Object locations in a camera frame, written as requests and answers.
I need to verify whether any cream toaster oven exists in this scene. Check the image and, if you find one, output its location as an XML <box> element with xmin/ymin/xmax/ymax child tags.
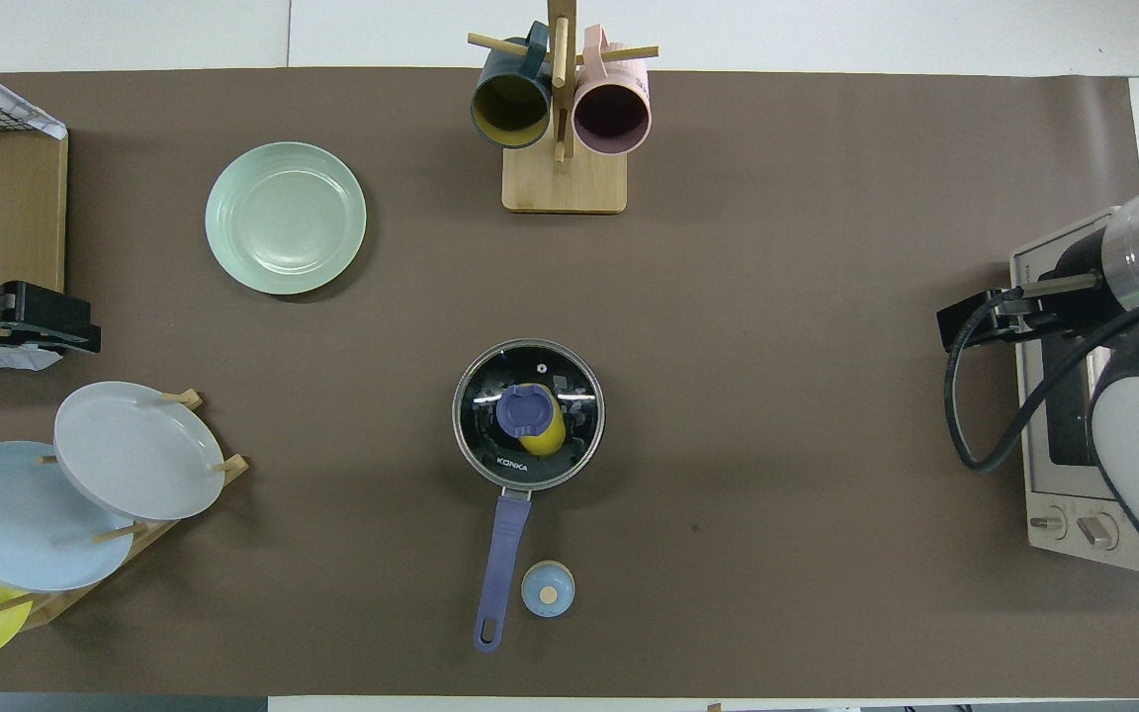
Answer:
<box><xmin>1009</xmin><ymin>208</ymin><xmax>1139</xmax><ymax>575</ymax></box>

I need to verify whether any dark blue saucepan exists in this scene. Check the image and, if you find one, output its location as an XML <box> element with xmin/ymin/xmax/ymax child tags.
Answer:
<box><xmin>451</xmin><ymin>338</ymin><xmax>606</xmax><ymax>654</ymax></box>

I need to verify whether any wooden plate rack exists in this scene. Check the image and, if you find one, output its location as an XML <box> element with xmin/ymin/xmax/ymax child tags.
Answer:
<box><xmin>0</xmin><ymin>389</ymin><xmax>250</xmax><ymax>629</ymax></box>

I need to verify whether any black wire basket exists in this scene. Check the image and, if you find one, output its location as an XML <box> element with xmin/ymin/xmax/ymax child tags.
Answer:
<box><xmin>0</xmin><ymin>81</ymin><xmax>48</xmax><ymax>136</ymax></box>

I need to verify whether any pink ribbed mug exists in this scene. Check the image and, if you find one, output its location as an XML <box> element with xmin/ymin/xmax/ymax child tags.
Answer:
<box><xmin>572</xmin><ymin>25</ymin><xmax>652</xmax><ymax>156</ymax></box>

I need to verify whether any glass lid with blue knob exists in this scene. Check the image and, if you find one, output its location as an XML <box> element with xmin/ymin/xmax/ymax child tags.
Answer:
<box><xmin>453</xmin><ymin>339</ymin><xmax>605</xmax><ymax>490</ymax></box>

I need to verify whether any grey plate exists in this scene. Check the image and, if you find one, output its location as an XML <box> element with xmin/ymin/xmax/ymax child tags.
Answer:
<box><xmin>53</xmin><ymin>382</ymin><xmax>226</xmax><ymax>521</ymax></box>

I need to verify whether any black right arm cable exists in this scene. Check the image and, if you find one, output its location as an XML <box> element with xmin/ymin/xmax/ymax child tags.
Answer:
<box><xmin>943</xmin><ymin>285</ymin><xmax>1139</xmax><ymax>472</ymax></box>

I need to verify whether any yellow lemon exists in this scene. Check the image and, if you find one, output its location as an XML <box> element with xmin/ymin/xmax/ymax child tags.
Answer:
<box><xmin>520</xmin><ymin>384</ymin><xmax>568</xmax><ymax>457</ymax></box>

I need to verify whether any light blue plate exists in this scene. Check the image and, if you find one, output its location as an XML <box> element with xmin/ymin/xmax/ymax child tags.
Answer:
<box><xmin>0</xmin><ymin>441</ymin><xmax>135</xmax><ymax>592</ymax></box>

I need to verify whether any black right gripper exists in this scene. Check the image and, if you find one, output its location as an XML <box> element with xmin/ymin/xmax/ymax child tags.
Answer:
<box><xmin>937</xmin><ymin>232</ymin><xmax>1119</xmax><ymax>352</ymax></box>

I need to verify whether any dark teal mug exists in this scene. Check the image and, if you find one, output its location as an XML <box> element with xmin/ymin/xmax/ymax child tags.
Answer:
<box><xmin>471</xmin><ymin>22</ymin><xmax>553</xmax><ymax>149</ymax></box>

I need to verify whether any dark wooden cutting board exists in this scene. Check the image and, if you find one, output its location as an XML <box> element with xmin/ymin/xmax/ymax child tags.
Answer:
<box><xmin>0</xmin><ymin>129</ymin><xmax>68</xmax><ymax>293</ymax></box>

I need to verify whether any wooden mug rack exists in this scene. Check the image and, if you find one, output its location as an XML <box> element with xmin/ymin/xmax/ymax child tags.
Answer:
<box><xmin>468</xmin><ymin>0</ymin><xmax>659</xmax><ymax>215</ymax></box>

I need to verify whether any pale green plate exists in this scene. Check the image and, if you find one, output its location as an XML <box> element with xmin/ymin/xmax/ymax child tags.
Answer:
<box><xmin>205</xmin><ymin>141</ymin><xmax>368</xmax><ymax>296</ymax></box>

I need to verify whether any brown table mat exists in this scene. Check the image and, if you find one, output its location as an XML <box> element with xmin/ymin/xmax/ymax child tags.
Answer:
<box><xmin>0</xmin><ymin>67</ymin><xmax>1139</xmax><ymax>698</ymax></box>

